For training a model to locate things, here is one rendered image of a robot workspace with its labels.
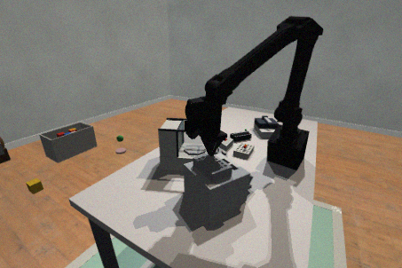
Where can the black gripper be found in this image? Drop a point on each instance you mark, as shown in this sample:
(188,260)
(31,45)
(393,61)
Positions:
(210,141)

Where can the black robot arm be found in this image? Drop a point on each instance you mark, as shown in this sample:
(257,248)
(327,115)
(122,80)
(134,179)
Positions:
(197,110)

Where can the white tube rack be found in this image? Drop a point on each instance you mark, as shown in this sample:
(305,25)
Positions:
(238,151)

